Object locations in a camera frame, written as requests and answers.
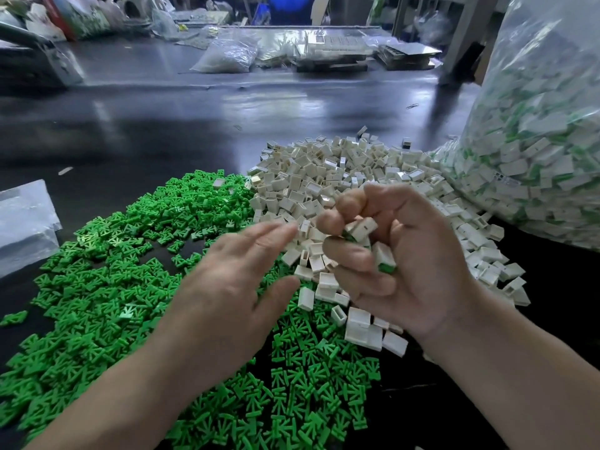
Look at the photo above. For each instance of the person's left hand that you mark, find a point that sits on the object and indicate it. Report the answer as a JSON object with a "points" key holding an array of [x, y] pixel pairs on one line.
{"points": [[220, 309]]}

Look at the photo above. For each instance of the person's right hand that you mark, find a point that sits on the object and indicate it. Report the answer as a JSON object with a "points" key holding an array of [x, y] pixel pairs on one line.
{"points": [[417, 262]]}

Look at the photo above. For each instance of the green and white assembled part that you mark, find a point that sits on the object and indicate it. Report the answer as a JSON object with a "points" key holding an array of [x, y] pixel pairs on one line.
{"points": [[384, 257], [361, 228]]}

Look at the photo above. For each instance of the pile of green plastic clips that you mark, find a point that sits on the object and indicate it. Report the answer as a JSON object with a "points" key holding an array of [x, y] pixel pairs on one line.
{"points": [[84, 281]]}

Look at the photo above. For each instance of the pile of white plastic caps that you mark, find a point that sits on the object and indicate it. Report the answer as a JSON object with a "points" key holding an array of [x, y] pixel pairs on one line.
{"points": [[300, 182]]}

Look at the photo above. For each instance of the clear plastic bag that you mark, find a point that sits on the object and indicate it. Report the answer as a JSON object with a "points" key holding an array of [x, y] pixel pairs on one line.
{"points": [[544, 150]]}

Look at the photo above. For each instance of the person's left forearm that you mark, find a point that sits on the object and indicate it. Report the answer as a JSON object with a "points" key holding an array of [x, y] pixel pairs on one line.
{"points": [[98, 412]]}

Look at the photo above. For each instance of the small green plastic part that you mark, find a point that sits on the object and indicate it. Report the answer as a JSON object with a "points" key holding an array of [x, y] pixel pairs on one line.
{"points": [[13, 317]]}

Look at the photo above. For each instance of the small clear bag of parts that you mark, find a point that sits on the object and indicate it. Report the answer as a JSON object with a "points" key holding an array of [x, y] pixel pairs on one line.
{"points": [[225, 55]]}

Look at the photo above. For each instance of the dark flat tray stack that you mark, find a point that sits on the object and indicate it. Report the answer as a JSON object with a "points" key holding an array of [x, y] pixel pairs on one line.
{"points": [[409, 55]]}

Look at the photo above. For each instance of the stack of clear flat bags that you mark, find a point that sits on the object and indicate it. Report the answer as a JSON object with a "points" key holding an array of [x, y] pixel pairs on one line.
{"points": [[28, 225]]}

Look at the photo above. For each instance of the blue crate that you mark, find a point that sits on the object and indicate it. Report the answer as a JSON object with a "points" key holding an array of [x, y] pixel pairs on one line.
{"points": [[289, 4]]}

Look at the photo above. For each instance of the grey heat sealer machine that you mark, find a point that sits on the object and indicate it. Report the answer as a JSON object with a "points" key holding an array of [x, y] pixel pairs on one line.
{"points": [[39, 59]]}

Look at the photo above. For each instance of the grey metal slanted post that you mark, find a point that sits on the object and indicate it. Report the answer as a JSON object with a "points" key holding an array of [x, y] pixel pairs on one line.
{"points": [[469, 31]]}

